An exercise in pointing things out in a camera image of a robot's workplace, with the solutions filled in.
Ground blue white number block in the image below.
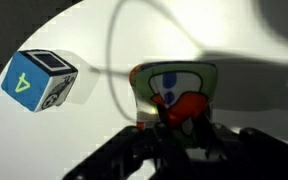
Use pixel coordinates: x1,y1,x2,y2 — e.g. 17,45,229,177
1,49,78,112

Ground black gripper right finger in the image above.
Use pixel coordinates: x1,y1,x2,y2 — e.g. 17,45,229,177
193,114,288,180

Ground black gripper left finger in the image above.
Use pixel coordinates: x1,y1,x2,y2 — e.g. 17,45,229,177
62,123,171,180

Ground round white table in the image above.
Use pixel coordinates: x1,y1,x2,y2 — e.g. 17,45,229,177
0,0,288,180

